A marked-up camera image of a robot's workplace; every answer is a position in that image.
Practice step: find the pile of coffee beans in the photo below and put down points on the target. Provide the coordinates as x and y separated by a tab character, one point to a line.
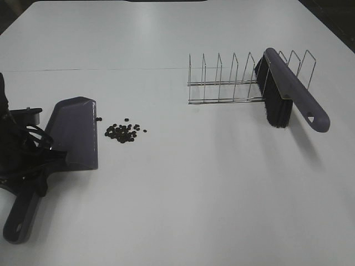
124	132

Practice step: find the chrome wire dish rack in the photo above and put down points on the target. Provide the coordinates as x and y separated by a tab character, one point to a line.
236	81

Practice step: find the purple hand brush black bristles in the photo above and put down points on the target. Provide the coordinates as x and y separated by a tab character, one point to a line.
281	90

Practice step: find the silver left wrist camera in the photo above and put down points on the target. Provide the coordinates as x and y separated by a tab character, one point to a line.
26	117

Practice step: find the purple plastic dustpan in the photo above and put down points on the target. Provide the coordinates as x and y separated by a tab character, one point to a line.
73	127

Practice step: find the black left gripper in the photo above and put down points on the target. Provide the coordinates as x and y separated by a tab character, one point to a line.
27	156

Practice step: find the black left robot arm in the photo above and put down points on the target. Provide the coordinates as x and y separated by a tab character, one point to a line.
2	94

